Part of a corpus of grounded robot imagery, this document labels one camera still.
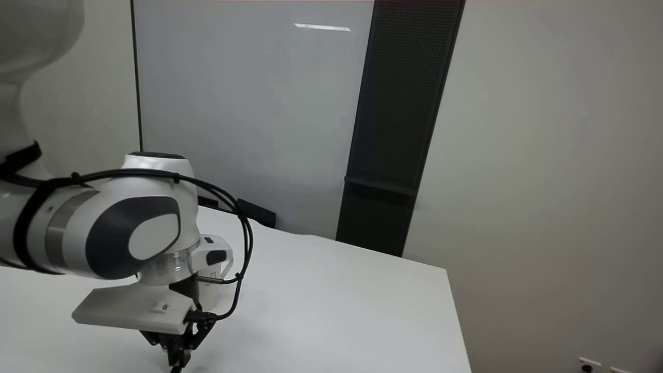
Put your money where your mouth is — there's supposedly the dark vertical wall panel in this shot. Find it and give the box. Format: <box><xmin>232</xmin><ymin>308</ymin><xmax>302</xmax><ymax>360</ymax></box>
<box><xmin>335</xmin><ymin>0</ymin><xmax>465</xmax><ymax>258</ymax></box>

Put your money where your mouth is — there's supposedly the black box behind table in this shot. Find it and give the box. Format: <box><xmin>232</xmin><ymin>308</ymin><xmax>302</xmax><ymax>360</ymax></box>
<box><xmin>238</xmin><ymin>200</ymin><xmax>277</xmax><ymax>229</ymax></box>

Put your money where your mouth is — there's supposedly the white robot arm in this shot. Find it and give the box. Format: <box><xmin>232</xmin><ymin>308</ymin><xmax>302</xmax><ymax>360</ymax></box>
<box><xmin>0</xmin><ymin>0</ymin><xmax>202</xmax><ymax>371</ymax></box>

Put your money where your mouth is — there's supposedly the white wall socket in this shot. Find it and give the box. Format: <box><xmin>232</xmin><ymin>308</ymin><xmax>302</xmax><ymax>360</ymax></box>
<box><xmin>577</xmin><ymin>356</ymin><xmax>602</xmax><ymax>373</ymax></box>

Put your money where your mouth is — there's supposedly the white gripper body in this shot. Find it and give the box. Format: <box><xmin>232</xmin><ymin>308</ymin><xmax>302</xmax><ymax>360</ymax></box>
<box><xmin>73</xmin><ymin>284</ymin><xmax>199</xmax><ymax>337</ymax></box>

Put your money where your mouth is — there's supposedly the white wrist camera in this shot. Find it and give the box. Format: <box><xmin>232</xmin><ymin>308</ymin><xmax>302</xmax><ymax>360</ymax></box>
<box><xmin>190</xmin><ymin>234</ymin><xmax>234</xmax><ymax>281</ymax></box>

